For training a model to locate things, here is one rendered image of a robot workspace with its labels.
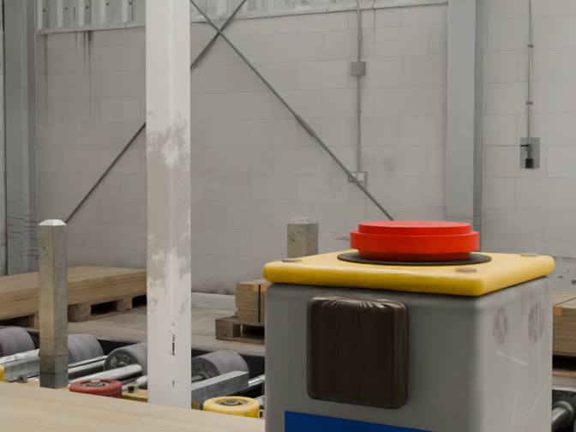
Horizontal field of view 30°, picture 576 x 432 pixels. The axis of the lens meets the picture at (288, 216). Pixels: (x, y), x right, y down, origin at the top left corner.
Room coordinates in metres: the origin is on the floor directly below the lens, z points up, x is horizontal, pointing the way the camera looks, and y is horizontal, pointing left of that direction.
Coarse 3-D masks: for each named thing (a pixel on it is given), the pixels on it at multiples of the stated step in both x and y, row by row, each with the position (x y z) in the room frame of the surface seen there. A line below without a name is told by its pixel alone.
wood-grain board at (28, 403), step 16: (0, 384) 1.66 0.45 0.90; (16, 384) 1.66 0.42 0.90; (0, 400) 1.55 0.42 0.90; (16, 400) 1.55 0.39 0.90; (32, 400) 1.55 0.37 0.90; (48, 400) 1.55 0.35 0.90; (64, 400) 1.55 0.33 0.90; (80, 400) 1.55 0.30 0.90; (96, 400) 1.55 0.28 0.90; (112, 400) 1.55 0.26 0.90; (128, 400) 1.55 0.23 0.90; (0, 416) 1.45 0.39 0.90; (16, 416) 1.45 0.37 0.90; (32, 416) 1.46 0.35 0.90; (48, 416) 1.46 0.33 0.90; (64, 416) 1.46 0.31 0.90; (80, 416) 1.46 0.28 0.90; (96, 416) 1.46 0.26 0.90; (112, 416) 1.46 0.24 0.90; (128, 416) 1.46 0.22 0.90; (144, 416) 1.46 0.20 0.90; (160, 416) 1.46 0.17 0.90; (176, 416) 1.46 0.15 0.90; (192, 416) 1.46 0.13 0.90; (208, 416) 1.46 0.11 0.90; (224, 416) 1.46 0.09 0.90
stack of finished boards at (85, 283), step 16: (80, 272) 8.91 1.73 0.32; (96, 272) 8.91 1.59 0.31; (112, 272) 8.92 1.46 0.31; (128, 272) 8.92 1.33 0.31; (144, 272) 9.01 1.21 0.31; (0, 288) 7.78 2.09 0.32; (16, 288) 7.78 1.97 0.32; (32, 288) 7.81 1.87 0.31; (80, 288) 8.27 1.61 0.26; (96, 288) 8.44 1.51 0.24; (112, 288) 8.61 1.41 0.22; (128, 288) 8.79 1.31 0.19; (144, 288) 8.99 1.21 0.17; (0, 304) 7.51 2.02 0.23; (16, 304) 7.64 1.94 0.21; (32, 304) 7.78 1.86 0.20
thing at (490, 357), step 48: (288, 288) 0.32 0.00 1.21; (336, 288) 0.31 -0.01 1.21; (384, 288) 0.30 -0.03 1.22; (432, 288) 0.29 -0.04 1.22; (480, 288) 0.29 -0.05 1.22; (528, 288) 0.32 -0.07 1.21; (288, 336) 0.32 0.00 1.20; (432, 336) 0.29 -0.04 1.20; (480, 336) 0.29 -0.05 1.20; (528, 336) 0.32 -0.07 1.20; (288, 384) 0.32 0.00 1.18; (432, 384) 0.29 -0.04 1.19; (480, 384) 0.29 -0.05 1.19; (528, 384) 0.32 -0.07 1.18
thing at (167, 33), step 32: (160, 0) 1.56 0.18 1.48; (160, 32) 1.56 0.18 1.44; (160, 64) 1.56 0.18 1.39; (160, 96) 1.56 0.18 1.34; (160, 128) 1.56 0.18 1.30; (160, 160) 1.56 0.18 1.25; (160, 192) 1.56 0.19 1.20; (160, 224) 1.56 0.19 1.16; (160, 256) 1.56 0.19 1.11; (160, 288) 1.56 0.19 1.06; (160, 320) 1.56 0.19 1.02; (160, 352) 1.56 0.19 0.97; (160, 384) 1.56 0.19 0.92
